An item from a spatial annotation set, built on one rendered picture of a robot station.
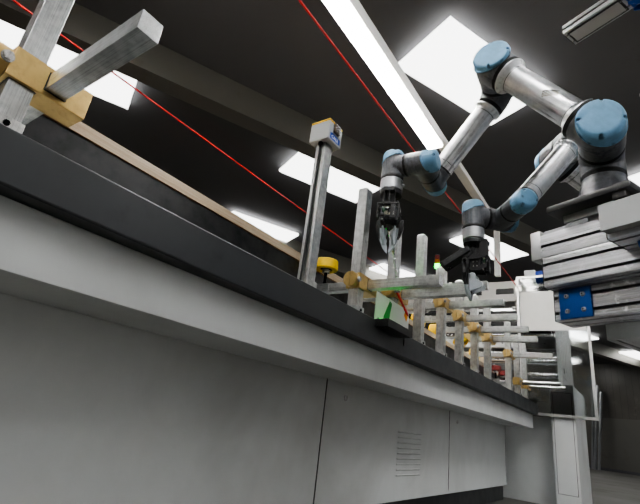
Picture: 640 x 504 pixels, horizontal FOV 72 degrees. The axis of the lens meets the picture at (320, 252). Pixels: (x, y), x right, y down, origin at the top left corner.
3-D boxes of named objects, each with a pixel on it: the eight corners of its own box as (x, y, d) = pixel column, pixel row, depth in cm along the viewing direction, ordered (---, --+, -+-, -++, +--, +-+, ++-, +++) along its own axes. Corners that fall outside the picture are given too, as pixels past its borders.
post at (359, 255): (360, 327, 136) (372, 190, 153) (354, 324, 133) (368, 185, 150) (350, 327, 138) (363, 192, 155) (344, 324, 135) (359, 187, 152)
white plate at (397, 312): (408, 337, 161) (409, 311, 165) (375, 320, 142) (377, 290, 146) (407, 337, 162) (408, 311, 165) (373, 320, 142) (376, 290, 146)
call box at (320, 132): (340, 151, 134) (342, 130, 136) (327, 139, 128) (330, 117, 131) (321, 157, 138) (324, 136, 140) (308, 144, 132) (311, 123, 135)
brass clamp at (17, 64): (86, 119, 70) (95, 93, 72) (-10, 61, 60) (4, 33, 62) (66, 129, 73) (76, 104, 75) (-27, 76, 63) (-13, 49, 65)
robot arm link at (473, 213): (490, 199, 156) (466, 195, 156) (491, 227, 152) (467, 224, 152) (479, 209, 164) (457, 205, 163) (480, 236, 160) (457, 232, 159)
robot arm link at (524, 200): (609, 130, 155) (536, 217, 139) (588, 148, 165) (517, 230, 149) (583, 110, 157) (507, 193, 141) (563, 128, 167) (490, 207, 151)
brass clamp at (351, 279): (378, 297, 145) (379, 283, 146) (357, 285, 134) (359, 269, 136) (361, 298, 148) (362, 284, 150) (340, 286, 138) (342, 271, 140)
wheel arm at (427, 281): (443, 290, 129) (443, 276, 131) (438, 286, 127) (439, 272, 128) (321, 297, 154) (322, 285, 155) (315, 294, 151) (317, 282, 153)
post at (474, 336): (479, 384, 229) (478, 295, 246) (477, 383, 226) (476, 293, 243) (472, 384, 231) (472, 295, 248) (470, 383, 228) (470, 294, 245)
